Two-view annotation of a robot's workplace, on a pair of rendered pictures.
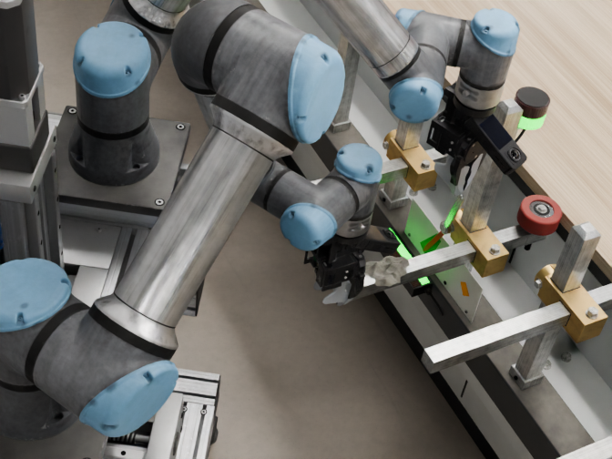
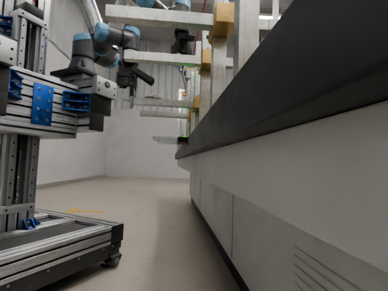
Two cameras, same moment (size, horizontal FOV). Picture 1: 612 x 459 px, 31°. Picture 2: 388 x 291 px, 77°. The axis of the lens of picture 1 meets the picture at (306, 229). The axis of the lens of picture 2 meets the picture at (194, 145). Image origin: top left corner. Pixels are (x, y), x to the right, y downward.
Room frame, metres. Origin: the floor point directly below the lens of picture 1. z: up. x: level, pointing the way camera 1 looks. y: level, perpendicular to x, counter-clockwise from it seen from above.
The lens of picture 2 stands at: (0.45, -0.83, 0.58)
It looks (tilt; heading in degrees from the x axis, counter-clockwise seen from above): 4 degrees up; 27
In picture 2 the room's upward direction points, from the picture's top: 2 degrees clockwise
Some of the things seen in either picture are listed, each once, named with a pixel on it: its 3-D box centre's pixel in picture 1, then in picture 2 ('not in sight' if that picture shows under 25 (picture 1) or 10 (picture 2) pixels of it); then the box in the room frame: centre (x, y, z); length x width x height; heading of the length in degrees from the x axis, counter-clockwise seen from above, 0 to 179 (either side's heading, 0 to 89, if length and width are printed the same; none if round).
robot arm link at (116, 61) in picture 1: (114, 74); (85, 47); (1.34, 0.34, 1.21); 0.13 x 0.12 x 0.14; 175
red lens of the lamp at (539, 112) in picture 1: (531, 102); not in sight; (1.50, -0.35, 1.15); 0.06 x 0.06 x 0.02
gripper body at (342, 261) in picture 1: (338, 249); (127, 74); (1.27, -0.06, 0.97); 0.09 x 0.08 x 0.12; 123
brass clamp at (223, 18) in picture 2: not in sight; (220, 27); (1.04, -0.59, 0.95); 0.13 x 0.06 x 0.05; 33
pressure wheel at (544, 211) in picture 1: (535, 228); not in sight; (1.51, -0.43, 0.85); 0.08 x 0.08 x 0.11
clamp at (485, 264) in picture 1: (477, 240); (198, 105); (1.46, -0.32, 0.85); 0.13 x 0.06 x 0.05; 33
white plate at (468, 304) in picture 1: (441, 259); (190, 127); (1.49, -0.27, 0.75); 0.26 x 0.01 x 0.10; 33
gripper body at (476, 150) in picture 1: (464, 123); (181, 44); (1.43, -0.24, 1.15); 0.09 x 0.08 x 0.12; 53
